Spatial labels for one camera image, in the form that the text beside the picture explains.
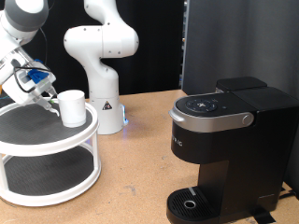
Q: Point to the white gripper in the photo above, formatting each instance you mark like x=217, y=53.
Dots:
x=26, y=93

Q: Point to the white mug with green tape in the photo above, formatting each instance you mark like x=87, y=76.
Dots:
x=73, y=109

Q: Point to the black Keurig coffee machine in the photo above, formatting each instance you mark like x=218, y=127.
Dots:
x=243, y=161

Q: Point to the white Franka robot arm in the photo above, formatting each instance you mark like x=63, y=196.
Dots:
x=102, y=77

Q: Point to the white two-tier turntable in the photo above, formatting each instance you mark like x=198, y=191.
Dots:
x=46, y=149

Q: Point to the black tape strip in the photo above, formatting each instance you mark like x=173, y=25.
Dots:
x=263, y=217

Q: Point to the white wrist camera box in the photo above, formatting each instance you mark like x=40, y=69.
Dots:
x=4, y=71

